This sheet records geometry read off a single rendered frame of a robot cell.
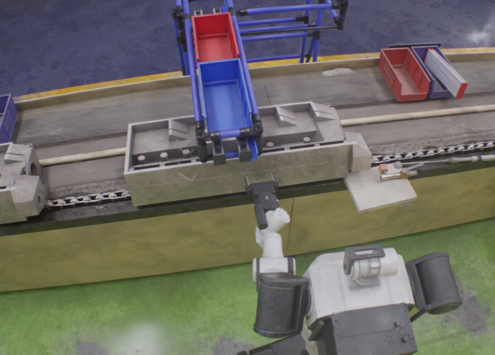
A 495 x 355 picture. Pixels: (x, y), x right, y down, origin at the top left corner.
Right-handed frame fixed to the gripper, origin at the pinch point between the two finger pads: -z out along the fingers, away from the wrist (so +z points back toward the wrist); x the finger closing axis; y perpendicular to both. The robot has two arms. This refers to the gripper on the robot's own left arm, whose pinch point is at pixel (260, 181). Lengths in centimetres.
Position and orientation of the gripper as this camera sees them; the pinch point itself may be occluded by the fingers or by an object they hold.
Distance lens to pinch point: 172.8
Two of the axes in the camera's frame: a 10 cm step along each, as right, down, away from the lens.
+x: -9.9, 1.3, -1.1
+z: 1.7, 6.7, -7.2
